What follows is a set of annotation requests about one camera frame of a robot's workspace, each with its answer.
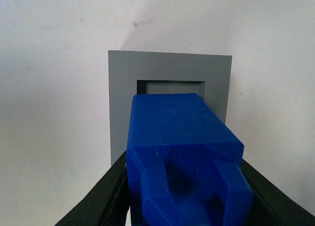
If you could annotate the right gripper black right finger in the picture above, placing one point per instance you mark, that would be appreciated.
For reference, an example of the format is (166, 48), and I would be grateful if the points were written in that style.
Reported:
(271, 207)

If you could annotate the blue plastic part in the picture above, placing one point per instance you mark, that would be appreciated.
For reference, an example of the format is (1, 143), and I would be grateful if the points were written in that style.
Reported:
(184, 165)

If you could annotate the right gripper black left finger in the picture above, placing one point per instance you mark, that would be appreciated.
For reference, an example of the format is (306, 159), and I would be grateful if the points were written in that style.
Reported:
(106, 204)

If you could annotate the gray square base block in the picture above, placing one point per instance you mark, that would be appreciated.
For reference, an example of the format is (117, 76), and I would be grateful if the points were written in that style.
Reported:
(132, 72)

